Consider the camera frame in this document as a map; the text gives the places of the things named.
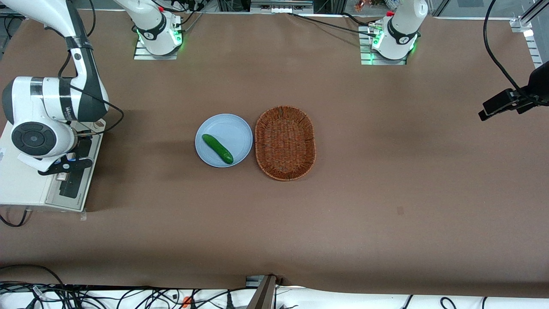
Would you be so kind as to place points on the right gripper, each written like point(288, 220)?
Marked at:
point(81, 149)

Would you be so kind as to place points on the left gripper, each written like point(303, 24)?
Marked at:
point(526, 102)

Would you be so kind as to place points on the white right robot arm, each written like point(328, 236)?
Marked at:
point(43, 107)

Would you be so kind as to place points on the white toaster oven body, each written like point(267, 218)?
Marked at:
point(21, 184)

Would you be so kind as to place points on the round oven knob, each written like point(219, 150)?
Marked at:
point(100, 124)

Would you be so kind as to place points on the green cucumber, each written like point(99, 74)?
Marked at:
point(217, 148)

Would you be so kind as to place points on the brown paper table cover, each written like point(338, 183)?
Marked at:
point(386, 193)

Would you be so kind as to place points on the light blue plate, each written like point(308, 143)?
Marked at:
point(233, 133)

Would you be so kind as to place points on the brown wicker basket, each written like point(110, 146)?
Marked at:
point(285, 143)

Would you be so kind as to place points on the grey power strip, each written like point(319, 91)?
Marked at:
point(281, 6)

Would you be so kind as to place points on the aluminium frame rail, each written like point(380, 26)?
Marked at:
point(529, 36)

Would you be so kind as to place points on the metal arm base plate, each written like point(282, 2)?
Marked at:
point(141, 55)
point(366, 58)

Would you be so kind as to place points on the aluminium profile post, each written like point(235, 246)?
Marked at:
point(262, 294)

